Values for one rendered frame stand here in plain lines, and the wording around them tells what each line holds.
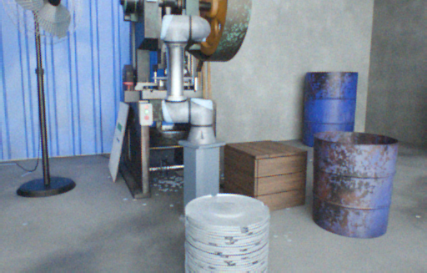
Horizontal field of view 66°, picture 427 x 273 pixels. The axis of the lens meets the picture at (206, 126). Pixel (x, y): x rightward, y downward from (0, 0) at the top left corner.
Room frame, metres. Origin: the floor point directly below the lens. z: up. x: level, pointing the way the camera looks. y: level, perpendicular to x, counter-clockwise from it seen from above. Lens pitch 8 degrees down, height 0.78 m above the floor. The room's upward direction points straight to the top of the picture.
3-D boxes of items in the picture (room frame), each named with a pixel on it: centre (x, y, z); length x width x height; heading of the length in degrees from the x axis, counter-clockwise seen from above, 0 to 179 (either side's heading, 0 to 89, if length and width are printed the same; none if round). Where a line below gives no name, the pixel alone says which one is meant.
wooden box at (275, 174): (2.09, -0.37, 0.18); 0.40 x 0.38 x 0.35; 24
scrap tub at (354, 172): (1.73, -0.79, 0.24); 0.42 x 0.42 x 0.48
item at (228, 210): (1.09, -0.07, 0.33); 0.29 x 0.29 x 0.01
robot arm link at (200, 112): (1.74, 0.03, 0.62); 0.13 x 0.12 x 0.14; 96
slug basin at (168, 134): (2.48, 0.29, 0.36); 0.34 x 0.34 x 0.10
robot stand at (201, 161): (1.74, 0.03, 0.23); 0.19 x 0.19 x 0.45; 41
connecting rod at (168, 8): (2.48, 0.29, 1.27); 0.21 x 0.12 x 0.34; 22
